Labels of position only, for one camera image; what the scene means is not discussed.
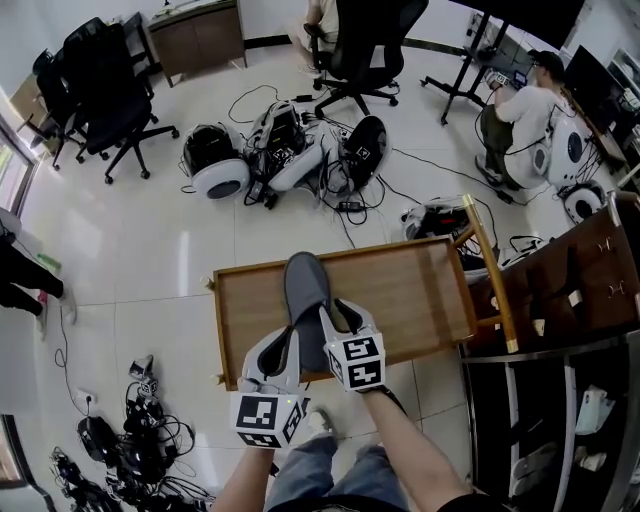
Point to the white open equipment case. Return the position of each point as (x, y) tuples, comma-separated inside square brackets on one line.
[(435, 220)]

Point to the person's white shoe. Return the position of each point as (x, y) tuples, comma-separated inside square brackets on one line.
[(320, 422)]

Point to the black computer monitor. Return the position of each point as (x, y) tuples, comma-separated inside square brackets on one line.
[(590, 85)]

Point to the green bottle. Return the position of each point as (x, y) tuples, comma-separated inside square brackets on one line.
[(50, 262)]

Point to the large white round robot body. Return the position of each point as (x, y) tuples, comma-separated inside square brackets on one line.
[(567, 150)]

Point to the person's blue jeans legs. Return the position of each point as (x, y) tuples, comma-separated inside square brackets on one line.
[(320, 475)]

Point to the black power adapter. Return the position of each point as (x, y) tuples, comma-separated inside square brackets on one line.
[(351, 206)]

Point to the brown wooden desk cabinet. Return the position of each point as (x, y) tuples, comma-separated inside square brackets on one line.
[(200, 40)]

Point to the black mesh office chair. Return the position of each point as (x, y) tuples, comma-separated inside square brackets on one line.
[(365, 45)]

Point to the small white round robot base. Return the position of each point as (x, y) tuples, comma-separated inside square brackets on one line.
[(585, 202)]

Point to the person's left forearm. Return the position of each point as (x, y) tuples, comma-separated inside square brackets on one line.
[(250, 475)]

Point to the light blue bag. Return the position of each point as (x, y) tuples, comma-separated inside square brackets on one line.
[(594, 410)]

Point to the white pod black patterned panel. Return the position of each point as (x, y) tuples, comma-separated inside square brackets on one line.
[(367, 150)]

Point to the dark brown wooden cabinet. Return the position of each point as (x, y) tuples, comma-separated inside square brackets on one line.
[(575, 280)]

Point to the grey slipper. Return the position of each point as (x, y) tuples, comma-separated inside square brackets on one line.
[(305, 282)]

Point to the person's right forearm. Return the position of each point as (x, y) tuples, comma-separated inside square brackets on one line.
[(415, 450)]

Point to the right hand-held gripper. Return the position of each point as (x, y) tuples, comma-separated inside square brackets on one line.
[(357, 362)]

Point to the pair of white slippers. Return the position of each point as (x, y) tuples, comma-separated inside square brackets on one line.
[(532, 467)]

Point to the large black screen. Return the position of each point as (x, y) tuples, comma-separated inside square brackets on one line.
[(530, 15)]

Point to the black rolling screen stand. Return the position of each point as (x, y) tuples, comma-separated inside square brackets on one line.
[(467, 75)]

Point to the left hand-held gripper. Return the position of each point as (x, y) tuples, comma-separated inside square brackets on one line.
[(260, 412)]

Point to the brown wooden surface tray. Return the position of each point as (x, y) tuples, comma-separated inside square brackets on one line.
[(400, 300)]

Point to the white pod shell black inside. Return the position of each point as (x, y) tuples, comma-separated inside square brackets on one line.
[(215, 160)]

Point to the black metal shelf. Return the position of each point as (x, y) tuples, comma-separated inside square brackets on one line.
[(550, 353)]

